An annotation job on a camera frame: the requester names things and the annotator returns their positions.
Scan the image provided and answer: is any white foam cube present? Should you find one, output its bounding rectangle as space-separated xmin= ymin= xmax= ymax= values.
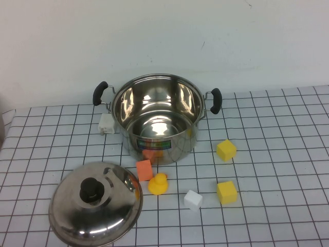
xmin=184 ymin=189 xmax=204 ymax=213

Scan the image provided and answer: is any stainless steel cooking pot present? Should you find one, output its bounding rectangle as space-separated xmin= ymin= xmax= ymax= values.
xmin=93 ymin=74 xmax=223 ymax=166

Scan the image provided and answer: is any steel lid with black knob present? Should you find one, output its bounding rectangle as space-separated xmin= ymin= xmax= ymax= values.
xmin=48 ymin=161 xmax=144 ymax=246

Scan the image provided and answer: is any yellow foam cube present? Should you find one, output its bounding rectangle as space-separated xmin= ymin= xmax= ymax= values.
xmin=216 ymin=180 xmax=239 ymax=206
xmin=215 ymin=139 xmax=237 ymax=163

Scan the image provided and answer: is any yellow rubber duck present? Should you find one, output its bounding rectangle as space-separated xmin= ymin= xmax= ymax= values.
xmin=148 ymin=172 xmax=170 ymax=197

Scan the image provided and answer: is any orange foam cube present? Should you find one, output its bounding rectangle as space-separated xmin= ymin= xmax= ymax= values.
xmin=136 ymin=159 xmax=154 ymax=182

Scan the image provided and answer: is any white grid-pattern tablecloth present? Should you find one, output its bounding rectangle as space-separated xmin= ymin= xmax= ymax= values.
xmin=0 ymin=84 xmax=329 ymax=247

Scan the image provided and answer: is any white power adapter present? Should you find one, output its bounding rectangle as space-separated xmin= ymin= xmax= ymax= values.
xmin=98 ymin=113 xmax=117 ymax=137

